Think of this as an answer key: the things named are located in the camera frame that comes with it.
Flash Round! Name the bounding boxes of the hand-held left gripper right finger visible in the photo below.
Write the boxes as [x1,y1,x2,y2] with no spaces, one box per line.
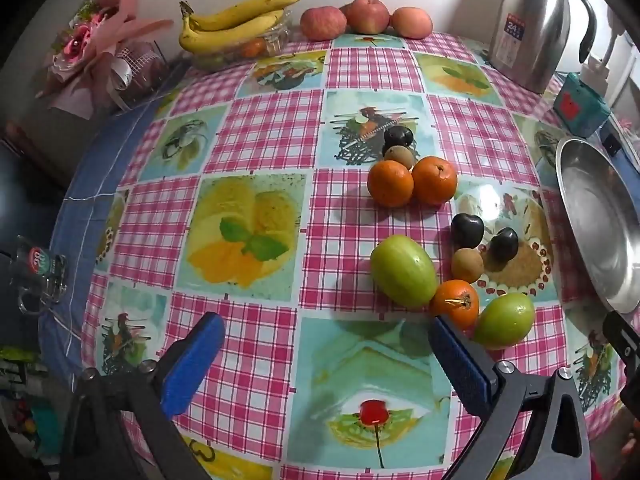
[431,315,593,480]

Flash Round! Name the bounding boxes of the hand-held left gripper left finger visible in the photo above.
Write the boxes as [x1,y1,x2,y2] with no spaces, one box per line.
[57,311,227,480]

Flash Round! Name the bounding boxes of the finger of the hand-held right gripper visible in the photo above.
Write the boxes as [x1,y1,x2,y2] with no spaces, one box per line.
[620,385,640,422]
[602,310,640,376]

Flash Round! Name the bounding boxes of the small orange with stem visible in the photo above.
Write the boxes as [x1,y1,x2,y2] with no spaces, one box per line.
[431,280,481,332]

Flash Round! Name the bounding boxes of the small green jujube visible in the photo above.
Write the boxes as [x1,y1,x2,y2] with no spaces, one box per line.
[473,292,536,351]

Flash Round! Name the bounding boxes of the brown kiwi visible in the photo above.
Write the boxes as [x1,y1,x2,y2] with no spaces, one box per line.
[384,145,416,171]
[451,248,484,284]

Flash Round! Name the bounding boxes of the large green jujube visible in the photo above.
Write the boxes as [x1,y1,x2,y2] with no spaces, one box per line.
[370,235,439,309]

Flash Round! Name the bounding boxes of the stainless steel bowl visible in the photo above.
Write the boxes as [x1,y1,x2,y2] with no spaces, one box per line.
[555,137,640,315]

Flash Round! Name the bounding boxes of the dark plum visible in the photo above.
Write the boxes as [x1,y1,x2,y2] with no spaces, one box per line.
[382,126,415,157]
[451,213,485,251]
[487,227,519,263]

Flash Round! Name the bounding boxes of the large orange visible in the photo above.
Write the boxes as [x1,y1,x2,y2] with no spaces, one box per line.
[367,160,415,208]
[411,156,458,206]

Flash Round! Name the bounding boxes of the glass mug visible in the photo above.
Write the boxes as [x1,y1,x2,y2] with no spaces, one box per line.
[0,235,68,316]

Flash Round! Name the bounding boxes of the teal box with red label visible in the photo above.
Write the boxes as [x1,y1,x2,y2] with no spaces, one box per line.
[551,72,612,137]

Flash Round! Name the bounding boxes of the pink plaid printed tablecloth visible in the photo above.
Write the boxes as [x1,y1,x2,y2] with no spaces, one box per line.
[80,30,631,480]

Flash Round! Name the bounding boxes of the white furniture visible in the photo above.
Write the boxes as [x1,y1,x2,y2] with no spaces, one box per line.
[580,7,640,106]

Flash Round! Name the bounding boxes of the yellow banana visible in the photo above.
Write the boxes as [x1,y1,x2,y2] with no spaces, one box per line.
[187,0,302,32]
[179,2,286,54]

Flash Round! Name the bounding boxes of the stainless steel thermos jug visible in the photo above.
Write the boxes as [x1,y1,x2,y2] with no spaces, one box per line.
[487,0,598,95]

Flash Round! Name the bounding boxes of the pink flower bouquet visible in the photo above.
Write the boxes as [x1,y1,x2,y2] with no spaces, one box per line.
[35,0,176,121]

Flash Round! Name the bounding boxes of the clear plastic container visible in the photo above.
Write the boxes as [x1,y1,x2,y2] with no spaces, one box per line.
[192,10,293,71]

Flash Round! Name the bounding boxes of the red apple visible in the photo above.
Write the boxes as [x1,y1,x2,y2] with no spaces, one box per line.
[340,0,391,36]
[390,6,434,40]
[300,6,347,42]

